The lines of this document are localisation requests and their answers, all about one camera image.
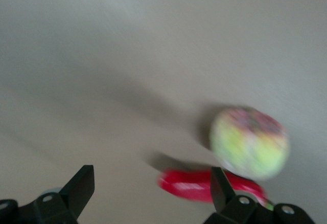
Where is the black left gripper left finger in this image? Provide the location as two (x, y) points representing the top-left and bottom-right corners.
(0, 165), (96, 224)

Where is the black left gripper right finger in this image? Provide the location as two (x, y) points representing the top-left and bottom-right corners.
(203, 167), (315, 224)

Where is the red chili pepper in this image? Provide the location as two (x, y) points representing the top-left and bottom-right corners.
(156, 168), (274, 211)

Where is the yellow pink peach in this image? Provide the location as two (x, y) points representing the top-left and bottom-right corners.
(208, 105), (291, 182)

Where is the brown table mat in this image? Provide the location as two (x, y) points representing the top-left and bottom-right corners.
(0, 0), (327, 224)

